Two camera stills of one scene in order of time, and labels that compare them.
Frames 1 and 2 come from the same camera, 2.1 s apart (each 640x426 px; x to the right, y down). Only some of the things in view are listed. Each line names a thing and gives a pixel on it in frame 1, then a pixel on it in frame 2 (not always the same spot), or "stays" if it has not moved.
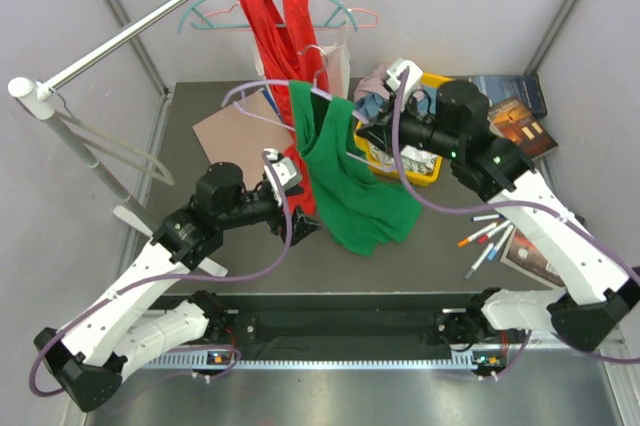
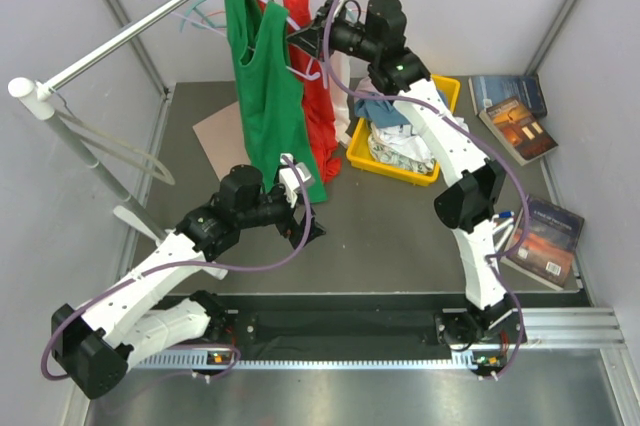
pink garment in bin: [372, 84] stays
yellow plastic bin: [361, 146] stays
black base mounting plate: [335, 322] stays
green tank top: [363, 204] → [272, 95]
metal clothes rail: [55, 81] stays
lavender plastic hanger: [314, 89] → [310, 76]
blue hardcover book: [500, 89] stays
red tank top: [286, 31] → [319, 112]
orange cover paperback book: [512, 119] stays
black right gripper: [380, 132] → [313, 38]
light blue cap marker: [492, 254] stays
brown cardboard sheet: [240, 137] stays
